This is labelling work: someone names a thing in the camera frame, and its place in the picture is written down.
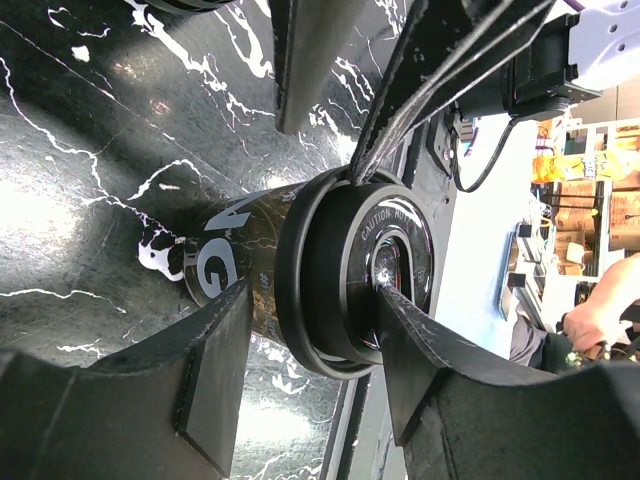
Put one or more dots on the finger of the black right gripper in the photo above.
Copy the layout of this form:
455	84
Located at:
445	49
308	36

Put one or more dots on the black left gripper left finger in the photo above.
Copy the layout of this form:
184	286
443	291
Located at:
164	408

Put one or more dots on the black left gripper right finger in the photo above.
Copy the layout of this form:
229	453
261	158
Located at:
459	411

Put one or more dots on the black paper coffee cup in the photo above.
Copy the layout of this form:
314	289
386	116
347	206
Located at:
237	240

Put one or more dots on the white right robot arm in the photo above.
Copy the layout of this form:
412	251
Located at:
572	59

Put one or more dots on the person's hand in background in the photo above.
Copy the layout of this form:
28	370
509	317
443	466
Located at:
597	320

